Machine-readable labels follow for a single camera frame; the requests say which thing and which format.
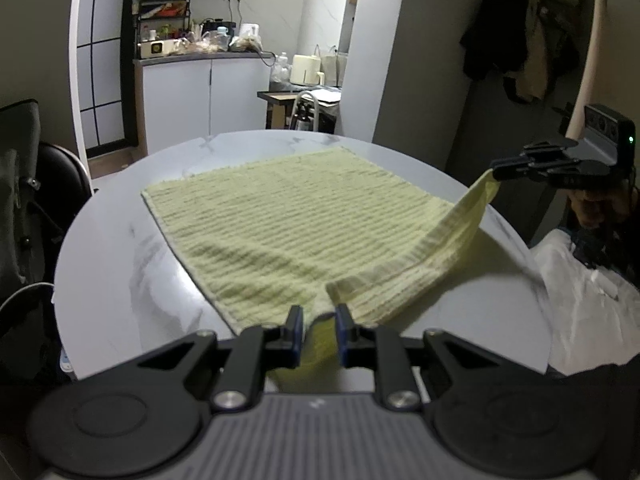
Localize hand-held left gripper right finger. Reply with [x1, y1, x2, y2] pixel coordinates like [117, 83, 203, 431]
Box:
[334, 303, 503, 411]

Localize white box appliance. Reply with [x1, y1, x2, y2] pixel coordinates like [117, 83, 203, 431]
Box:
[139, 40, 179, 59]

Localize white bucket with handle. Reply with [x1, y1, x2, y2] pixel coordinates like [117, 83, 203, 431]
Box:
[320, 46, 349, 89]

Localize person's right hand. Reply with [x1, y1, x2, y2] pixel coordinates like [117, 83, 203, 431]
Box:
[567, 189, 628, 232]

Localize white tubular rack frame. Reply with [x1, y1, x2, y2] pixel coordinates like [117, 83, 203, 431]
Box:
[291, 91, 325, 134]

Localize white kitchen cabinet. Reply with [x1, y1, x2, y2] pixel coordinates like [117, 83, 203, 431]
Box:
[134, 52, 274, 155]

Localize hanging dark jacket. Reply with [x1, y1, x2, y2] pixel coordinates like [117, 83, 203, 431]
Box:
[460, 0, 541, 106]

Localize white bed cover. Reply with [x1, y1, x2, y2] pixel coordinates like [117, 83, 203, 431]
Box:
[531, 229, 640, 377]

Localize filled clear plastic bag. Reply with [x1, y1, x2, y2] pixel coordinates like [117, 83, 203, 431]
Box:
[229, 34, 264, 54]

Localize black dish rack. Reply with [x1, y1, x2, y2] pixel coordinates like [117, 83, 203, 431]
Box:
[136, 0, 192, 43]

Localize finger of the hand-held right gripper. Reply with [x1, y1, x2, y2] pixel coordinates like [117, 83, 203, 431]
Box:
[520, 141, 583, 165]
[490, 156, 613, 191]

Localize pale yellow ribbed towel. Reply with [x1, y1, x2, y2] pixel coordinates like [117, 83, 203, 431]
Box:
[141, 146, 501, 380]

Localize black chair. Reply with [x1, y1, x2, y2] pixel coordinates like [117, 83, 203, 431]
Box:
[0, 100, 94, 383]

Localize wooden side table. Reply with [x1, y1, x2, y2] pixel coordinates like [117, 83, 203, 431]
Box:
[257, 87, 343, 134]

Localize black framed glass door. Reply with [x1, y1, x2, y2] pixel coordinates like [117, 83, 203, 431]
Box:
[74, 0, 149, 157]

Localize white cable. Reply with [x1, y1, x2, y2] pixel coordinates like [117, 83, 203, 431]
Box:
[0, 281, 57, 322]

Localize cream countertop appliance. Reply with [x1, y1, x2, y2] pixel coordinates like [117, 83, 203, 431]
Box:
[291, 54, 324, 87]

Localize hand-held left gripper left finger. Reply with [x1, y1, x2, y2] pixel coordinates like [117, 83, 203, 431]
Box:
[135, 305, 305, 413]

